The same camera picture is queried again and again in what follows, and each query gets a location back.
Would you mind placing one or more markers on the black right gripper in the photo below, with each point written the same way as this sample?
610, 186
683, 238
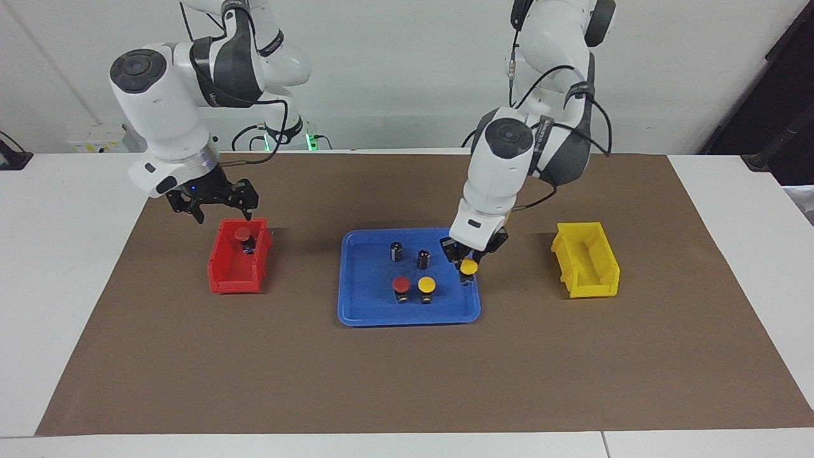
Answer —
206, 189

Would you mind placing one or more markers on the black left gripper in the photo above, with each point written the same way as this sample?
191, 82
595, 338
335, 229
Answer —
475, 253

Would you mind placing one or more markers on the yellow push button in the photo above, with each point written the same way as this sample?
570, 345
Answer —
426, 284
469, 268

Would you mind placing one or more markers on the red push button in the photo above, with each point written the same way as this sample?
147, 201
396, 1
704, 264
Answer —
241, 234
400, 284

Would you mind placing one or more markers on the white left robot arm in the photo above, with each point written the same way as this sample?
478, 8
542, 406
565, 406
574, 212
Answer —
502, 172

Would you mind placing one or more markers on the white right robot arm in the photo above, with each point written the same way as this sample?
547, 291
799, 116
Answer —
159, 108

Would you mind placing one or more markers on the black cylindrical capacitor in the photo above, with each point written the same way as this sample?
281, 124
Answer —
423, 259
396, 252

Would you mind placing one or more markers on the red plastic bin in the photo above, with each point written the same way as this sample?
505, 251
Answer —
229, 273

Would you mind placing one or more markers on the blue plastic tray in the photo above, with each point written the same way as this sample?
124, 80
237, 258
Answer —
375, 299

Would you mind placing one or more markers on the yellow plastic bin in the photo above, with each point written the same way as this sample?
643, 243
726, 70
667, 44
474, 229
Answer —
594, 280

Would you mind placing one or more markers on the white box with yellow marks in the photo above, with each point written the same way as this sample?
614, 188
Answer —
102, 138

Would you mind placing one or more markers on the brown table mat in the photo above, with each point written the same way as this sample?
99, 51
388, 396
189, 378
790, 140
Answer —
407, 381

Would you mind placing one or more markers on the black equipment stand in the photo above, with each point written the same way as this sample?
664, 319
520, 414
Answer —
776, 95

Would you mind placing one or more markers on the black clamp mount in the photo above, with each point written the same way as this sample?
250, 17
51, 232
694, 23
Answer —
13, 158

